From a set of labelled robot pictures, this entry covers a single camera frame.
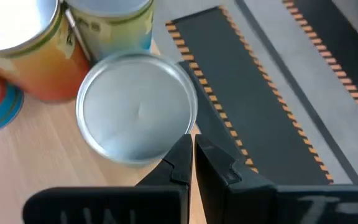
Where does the Peaches can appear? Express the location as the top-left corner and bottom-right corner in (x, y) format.
(63, 0), (154, 62)

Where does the orange Pineapple can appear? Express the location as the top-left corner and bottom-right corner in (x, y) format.
(0, 0), (91, 103)

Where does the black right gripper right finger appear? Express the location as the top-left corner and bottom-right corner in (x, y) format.
(194, 133), (278, 224)

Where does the green Oranges can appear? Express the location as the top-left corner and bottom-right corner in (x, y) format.
(75, 52), (198, 166)

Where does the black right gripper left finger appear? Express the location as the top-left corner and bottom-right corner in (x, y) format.
(135, 133), (194, 191)

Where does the wooden shelf with black legs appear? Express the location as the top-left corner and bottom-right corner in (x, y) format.
(0, 40), (209, 224)

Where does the black mat orange dashed edge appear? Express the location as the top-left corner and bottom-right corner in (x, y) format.
(283, 0), (358, 129)
(165, 4), (335, 185)

